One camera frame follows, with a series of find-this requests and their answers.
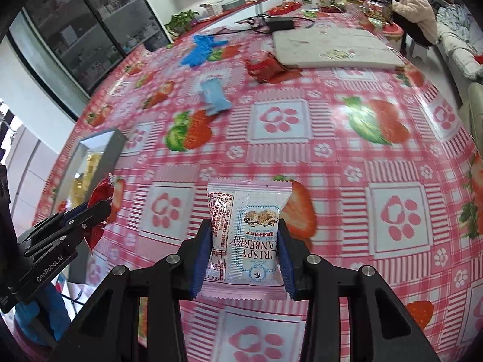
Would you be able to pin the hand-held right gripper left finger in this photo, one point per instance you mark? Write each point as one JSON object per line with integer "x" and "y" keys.
{"x": 199, "y": 267}

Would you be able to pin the blue snack packet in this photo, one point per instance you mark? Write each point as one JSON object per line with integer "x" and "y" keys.
{"x": 213, "y": 96}

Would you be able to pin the glass door cabinet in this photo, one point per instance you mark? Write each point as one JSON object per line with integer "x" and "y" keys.
{"x": 94, "y": 26}

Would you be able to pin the red candy packet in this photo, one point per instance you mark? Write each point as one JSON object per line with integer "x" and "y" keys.
{"x": 100, "y": 211}

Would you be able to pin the white sofa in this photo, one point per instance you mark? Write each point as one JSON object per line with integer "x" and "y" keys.
{"x": 460, "y": 56}

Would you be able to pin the white foam mat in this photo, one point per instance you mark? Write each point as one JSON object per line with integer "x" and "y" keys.
{"x": 332, "y": 47}

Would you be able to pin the white stool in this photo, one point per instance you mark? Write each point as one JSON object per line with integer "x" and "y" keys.
{"x": 419, "y": 51}

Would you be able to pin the person's left hand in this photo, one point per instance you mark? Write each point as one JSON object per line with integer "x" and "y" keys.
{"x": 45, "y": 313}

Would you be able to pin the blue gloves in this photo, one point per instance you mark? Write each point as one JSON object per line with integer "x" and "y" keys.
{"x": 200, "y": 49}

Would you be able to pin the grey box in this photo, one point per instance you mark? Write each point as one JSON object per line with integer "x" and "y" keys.
{"x": 88, "y": 166}

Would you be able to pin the green potted plant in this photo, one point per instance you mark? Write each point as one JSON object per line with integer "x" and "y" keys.
{"x": 181, "y": 20}

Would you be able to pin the white snack packet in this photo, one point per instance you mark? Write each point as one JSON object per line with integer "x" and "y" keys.
{"x": 245, "y": 230}

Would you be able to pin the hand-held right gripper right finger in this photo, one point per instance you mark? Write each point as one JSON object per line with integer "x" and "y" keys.
{"x": 288, "y": 267}

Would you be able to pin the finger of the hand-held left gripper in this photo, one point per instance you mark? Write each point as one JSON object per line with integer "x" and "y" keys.
{"x": 49, "y": 224}
{"x": 86, "y": 217}

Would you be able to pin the crumpled red snack packet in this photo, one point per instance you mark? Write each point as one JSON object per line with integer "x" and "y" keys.
{"x": 264, "y": 66}

